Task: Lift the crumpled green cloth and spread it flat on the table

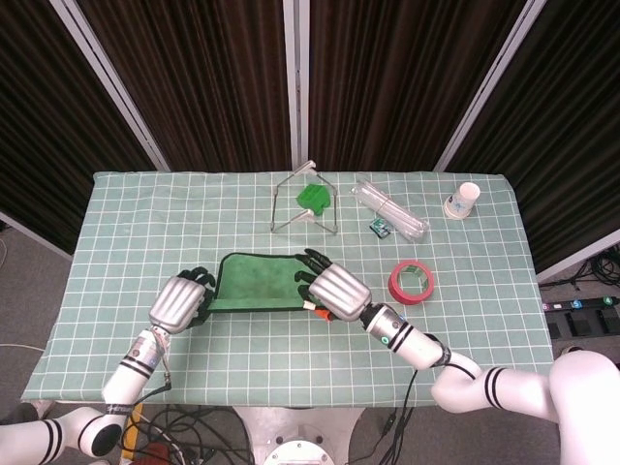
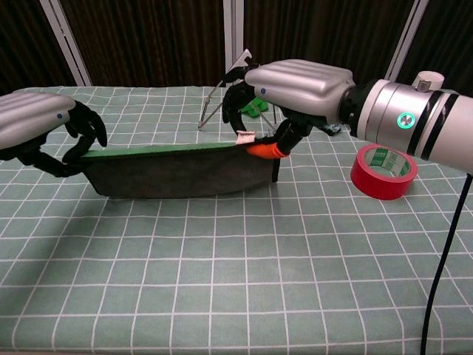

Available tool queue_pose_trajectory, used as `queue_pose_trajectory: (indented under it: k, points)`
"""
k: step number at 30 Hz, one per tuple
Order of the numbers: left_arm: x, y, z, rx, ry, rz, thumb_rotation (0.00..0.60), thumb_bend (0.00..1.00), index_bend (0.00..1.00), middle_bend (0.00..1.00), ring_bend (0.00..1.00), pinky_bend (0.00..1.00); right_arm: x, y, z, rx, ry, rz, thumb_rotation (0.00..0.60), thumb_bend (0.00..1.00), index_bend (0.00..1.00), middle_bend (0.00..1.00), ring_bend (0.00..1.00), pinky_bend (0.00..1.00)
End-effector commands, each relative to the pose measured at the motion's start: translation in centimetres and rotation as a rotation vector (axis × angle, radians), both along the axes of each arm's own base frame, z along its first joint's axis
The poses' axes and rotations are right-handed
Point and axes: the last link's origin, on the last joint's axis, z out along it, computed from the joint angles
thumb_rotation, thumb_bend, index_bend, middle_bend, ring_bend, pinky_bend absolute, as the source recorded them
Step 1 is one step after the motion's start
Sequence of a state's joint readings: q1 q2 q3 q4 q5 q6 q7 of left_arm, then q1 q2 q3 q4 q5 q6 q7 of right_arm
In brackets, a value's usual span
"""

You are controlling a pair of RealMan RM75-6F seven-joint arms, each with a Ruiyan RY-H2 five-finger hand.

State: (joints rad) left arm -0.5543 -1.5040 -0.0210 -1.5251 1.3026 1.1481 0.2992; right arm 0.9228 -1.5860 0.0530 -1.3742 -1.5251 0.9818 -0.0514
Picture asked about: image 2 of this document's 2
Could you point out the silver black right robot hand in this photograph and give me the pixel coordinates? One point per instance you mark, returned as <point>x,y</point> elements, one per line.
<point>303,88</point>

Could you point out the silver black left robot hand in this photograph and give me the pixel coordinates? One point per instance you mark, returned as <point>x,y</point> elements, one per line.
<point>29,118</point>

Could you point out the green and grey cloth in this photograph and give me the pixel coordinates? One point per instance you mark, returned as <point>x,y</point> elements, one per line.
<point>177,174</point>

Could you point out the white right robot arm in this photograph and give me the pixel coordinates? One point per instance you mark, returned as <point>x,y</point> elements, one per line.
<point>425,118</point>

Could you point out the green plastic block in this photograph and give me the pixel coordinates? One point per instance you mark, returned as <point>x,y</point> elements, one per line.
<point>258,105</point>

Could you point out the small green black toy car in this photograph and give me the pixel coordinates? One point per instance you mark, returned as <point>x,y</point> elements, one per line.
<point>330,128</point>

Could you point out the red adhesive tape roll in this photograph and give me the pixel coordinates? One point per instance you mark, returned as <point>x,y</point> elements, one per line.
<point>373,185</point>

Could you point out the white floral paper cup stack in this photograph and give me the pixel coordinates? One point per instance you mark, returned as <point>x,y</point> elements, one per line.
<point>430,77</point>

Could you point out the green white checked tablecloth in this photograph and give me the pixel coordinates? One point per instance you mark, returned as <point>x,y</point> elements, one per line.
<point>184,259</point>

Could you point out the white partition frame post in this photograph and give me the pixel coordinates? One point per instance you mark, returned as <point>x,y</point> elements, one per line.
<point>229,29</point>
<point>406,37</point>
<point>62,37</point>

